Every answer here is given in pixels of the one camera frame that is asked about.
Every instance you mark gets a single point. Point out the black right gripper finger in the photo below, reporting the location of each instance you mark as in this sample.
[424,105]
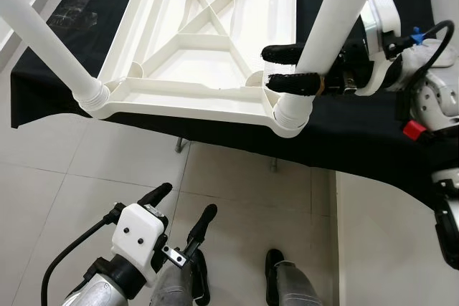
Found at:
[283,53]
[294,84]

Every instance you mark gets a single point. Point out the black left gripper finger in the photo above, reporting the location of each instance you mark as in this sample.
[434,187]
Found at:
[156,195]
[202,227]

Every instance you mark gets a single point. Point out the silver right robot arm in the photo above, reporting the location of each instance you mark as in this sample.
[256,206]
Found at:
[434,91]

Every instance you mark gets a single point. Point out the grey robot left leg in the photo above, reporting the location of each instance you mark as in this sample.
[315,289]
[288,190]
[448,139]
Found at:
[176,284]

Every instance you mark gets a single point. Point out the grey robot leg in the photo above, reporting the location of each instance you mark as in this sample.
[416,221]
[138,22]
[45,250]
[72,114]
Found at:
[294,284]
[176,284]

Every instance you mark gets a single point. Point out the grey metal table leg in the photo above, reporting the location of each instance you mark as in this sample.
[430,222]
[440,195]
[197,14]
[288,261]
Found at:
[273,165]
[179,145]

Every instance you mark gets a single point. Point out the black tablecloth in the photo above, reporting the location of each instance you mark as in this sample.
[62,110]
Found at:
[344,141]

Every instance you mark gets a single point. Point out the red connector block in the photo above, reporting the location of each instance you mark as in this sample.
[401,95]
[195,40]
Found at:
[414,130]

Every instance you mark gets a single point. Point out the white plastic table top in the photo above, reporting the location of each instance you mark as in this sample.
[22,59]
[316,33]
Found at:
[186,96]

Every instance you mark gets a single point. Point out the grey robot right leg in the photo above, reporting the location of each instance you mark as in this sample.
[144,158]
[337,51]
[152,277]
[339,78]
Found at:
[294,284]

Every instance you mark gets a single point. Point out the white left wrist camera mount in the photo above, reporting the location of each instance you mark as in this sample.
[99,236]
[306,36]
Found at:
[136,234]

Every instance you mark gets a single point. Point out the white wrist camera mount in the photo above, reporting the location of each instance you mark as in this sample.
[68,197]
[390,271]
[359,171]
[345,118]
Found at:
[136,234]
[384,12]

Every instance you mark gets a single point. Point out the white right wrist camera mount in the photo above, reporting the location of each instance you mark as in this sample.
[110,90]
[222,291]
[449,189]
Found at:
[384,12]

